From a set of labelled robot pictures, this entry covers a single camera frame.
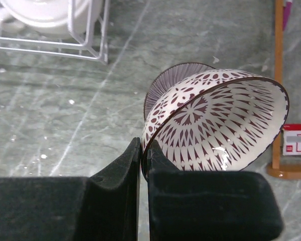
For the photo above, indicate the white red labelled box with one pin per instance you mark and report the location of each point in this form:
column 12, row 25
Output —
column 292, row 139

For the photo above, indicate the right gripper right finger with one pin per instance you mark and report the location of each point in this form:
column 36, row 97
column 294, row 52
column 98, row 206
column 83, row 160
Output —
column 208, row 205

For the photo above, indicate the white handled bowl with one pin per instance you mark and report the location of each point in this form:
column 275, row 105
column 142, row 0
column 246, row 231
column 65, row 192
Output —
column 48, row 18

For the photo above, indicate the purple striped bowl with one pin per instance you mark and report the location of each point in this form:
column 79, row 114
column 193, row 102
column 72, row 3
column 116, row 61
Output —
column 167, row 79

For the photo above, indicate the beige patterned bowl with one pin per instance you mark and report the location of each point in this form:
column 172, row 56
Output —
column 215, row 120

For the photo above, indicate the orange wooden shelf rack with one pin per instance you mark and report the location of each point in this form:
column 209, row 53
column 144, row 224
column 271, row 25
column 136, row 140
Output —
column 276, row 168

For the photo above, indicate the white wire dish rack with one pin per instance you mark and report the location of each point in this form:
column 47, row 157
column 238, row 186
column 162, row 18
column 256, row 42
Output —
column 91, row 45

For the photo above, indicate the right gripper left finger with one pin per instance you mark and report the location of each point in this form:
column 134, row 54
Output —
column 101, row 207

